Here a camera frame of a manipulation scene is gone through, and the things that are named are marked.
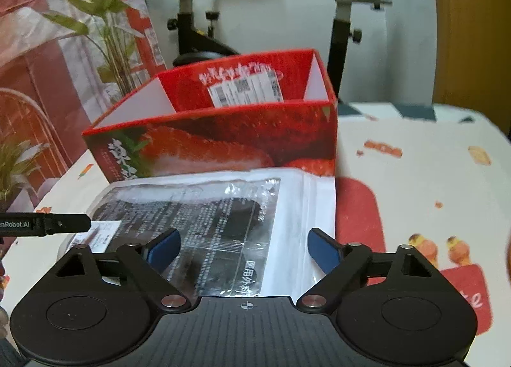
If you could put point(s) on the small green leafy plant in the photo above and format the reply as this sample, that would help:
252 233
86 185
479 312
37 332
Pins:
18 167

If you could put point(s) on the wooden door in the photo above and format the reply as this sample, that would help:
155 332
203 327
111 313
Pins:
471 31

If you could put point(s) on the clear packet of black masks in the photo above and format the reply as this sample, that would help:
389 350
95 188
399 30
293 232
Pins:
223 227

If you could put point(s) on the black exercise bike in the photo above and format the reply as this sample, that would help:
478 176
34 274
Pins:
199 43

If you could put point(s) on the red strawberry print box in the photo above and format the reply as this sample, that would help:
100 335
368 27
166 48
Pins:
223 139

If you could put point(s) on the tall green leafy plant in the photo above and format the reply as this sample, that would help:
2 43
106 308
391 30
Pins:
107 23

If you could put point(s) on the red white printed wall cloth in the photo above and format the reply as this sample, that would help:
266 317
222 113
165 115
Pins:
48 83

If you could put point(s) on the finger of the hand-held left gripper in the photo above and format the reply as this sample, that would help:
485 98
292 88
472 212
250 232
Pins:
68 223

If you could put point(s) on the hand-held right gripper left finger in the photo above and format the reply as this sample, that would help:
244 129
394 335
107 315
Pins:
164 250

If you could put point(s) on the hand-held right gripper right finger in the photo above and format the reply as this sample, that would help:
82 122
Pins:
322 249

